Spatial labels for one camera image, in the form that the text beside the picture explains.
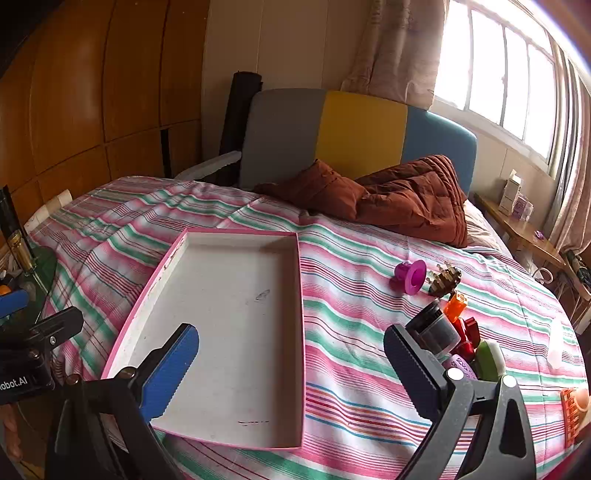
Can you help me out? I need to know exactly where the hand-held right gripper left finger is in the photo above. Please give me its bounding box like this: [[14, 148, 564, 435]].
[[44, 323, 200, 480]]

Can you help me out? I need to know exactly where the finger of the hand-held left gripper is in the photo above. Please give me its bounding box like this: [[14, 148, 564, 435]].
[[21, 307, 85, 352], [0, 290, 29, 319]]

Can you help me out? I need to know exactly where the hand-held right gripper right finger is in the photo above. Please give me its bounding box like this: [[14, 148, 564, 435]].
[[383, 324, 539, 480]]

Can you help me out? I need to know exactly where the black grey cylinder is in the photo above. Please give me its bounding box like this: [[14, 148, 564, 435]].
[[405, 299, 461, 358]]

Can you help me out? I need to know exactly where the purple oval case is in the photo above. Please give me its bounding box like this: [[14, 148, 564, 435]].
[[442, 354, 478, 380]]

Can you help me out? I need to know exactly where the shallow pink box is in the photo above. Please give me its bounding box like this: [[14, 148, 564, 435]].
[[100, 227, 305, 450]]

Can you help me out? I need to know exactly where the orange plastic toy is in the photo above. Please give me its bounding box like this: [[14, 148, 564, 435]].
[[444, 292, 468, 321]]

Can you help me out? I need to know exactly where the white green plug-in device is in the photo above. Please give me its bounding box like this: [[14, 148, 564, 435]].
[[473, 340, 506, 381]]

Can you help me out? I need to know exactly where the magenta spool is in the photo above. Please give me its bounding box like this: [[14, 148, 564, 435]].
[[390, 259, 428, 295]]

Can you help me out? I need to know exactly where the person's left hand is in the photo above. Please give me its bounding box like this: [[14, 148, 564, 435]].
[[0, 406, 23, 462]]

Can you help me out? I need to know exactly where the green glass side table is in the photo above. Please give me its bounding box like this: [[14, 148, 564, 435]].
[[0, 244, 61, 324]]

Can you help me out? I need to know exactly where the black gold bottle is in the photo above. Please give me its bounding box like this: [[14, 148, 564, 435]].
[[0, 185, 38, 278]]

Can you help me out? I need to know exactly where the striped bedsheet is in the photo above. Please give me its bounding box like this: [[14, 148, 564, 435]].
[[28, 175, 583, 480]]

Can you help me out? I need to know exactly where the red puzzle-shaped block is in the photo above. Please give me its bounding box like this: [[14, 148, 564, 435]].
[[455, 316, 482, 344]]

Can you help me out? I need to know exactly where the translucent plastic tube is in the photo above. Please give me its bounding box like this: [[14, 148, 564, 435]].
[[547, 318, 566, 370]]

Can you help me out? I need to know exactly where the beige pillow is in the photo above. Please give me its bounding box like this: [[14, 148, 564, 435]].
[[462, 200, 513, 259]]

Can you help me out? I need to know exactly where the brown quilt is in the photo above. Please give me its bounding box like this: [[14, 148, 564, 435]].
[[253, 154, 469, 248]]

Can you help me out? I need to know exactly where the wooden bedside table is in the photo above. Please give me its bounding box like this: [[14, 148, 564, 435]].
[[475, 191, 566, 273]]

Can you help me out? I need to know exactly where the cluttered wooden shelf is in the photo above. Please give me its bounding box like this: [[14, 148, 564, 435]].
[[561, 249, 591, 333]]

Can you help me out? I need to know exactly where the white carton box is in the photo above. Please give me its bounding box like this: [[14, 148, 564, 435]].
[[498, 169, 525, 215]]

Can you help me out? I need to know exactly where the white plastic armrest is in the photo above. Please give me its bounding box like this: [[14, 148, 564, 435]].
[[174, 151, 243, 182]]

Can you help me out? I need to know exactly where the wooden wardrobe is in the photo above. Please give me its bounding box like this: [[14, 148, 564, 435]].
[[0, 0, 206, 222]]

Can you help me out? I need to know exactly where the grey yellow blue headboard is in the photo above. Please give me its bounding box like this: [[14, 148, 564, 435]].
[[239, 89, 478, 197]]

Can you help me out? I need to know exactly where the beige curtain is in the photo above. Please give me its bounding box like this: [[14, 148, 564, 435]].
[[549, 60, 591, 259], [341, 0, 446, 110]]

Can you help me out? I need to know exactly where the black rolled mat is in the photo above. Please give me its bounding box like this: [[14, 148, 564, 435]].
[[218, 71, 264, 185]]

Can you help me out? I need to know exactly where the window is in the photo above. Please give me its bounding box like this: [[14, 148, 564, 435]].
[[434, 0, 573, 171]]

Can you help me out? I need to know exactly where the orange plastic frame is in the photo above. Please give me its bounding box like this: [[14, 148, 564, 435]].
[[561, 388, 591, 448]]

